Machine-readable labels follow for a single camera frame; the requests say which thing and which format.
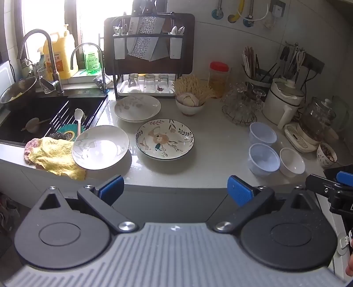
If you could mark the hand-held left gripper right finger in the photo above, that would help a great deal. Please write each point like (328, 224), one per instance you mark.
(239, 191)

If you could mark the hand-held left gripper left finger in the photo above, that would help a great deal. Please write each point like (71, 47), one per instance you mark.
(111, 190)

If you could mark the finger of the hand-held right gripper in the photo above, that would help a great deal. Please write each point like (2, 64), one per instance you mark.
(345, 178)
(320, 184)

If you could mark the white ceramic bowl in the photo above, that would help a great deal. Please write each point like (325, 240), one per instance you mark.
(291, 162)

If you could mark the clear plastic bowl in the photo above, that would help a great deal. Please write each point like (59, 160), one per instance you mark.
(262, 133)
(264, 160)

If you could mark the white leaf-print plate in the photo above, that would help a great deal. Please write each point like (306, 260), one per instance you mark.
(137, 109)
(100, 149)

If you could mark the floral plate with dark rim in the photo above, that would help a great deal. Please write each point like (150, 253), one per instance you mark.
(164, 139)

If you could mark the black induction cooktop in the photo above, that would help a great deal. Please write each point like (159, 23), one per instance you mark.
(337, 169)

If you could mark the leaf-patterned bowl with grains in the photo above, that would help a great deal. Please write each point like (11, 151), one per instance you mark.
(326, 155)

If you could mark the cream kettle base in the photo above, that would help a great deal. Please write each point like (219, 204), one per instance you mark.
(299, 139)

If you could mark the glass kettle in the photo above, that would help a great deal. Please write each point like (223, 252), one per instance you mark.
(314, 121)

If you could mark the yellow dish cloth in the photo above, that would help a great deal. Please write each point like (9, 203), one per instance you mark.
(55, 158)

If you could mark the pale green electric kettle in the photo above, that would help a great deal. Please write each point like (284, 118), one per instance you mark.
(342, 113)

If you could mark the teal scrub pad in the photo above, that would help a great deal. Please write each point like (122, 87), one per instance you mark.
(69, 133)

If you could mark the white silicone spoon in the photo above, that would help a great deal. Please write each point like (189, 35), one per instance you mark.
(78, 114)

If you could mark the white electric cooking pot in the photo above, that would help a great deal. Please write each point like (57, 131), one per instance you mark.
(282, 104)

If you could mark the black sink drain rack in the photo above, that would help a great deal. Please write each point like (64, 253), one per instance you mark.
(63, 114)

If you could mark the pile of glass cups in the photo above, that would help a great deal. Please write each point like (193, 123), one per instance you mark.
(240, 99)

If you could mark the pink dish cloth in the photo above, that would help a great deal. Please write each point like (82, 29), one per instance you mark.
(27, 150)

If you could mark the white bowl holding garlic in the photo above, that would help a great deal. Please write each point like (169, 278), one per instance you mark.
(190, 110)

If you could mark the brown wooden ladle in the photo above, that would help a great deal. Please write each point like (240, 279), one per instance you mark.
(33, 124)

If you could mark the white drain tray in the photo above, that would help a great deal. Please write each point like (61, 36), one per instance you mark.
(146, 91)

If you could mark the garlic heads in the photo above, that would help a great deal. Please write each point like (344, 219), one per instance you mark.
(187, 99)

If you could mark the pale green utensil holder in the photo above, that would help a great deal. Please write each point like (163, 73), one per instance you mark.
(257, 82)

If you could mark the clear drinking glass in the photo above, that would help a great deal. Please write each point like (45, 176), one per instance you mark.
(133, 80)
(149, 81)
(163, 81)

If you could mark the red-lidded plastic jar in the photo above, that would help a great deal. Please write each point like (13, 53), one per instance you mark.
(218, 80)

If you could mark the bundle of dried noodles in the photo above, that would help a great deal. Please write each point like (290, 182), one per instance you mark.
(193, 87)

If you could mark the black power strip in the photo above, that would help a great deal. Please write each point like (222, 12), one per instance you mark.
(315, 64)

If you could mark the chrome gooseneck faucet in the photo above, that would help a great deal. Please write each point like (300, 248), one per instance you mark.
(102, 71)

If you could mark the black kitchen sink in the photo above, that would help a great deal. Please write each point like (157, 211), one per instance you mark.
(16, 118)

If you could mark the bundle of wooden chopsticks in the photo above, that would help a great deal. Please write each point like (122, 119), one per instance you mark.
(249, 62)

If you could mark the green detergent bottle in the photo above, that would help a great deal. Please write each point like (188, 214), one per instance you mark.
(92, 60)

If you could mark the stainless steel bowl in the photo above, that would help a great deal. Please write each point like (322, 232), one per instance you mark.
(18, 91)

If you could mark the yellow oil bottle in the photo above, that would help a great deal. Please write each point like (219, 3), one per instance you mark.
(63, 60)

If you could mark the white rack cup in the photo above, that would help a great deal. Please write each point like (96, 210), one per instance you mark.
(176, 47)
(119, 49)

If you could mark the plain steel cleaver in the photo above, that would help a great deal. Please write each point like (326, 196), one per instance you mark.
(161, 48)

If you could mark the dark brown cutting board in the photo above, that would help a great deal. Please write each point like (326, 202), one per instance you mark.
(187, 44)

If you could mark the patterned steel cleaver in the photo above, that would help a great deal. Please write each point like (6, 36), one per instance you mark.
(144, 36)

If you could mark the tall grey pull-down faucet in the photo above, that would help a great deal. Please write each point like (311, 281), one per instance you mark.
(51, 44)

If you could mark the black knife rack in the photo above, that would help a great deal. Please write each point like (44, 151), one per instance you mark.
(149, 35)

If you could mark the kitchen window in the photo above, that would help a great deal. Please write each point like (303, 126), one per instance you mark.
(35, 13)

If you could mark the white wall plug adapter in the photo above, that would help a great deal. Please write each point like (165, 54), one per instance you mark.
(277, 9)

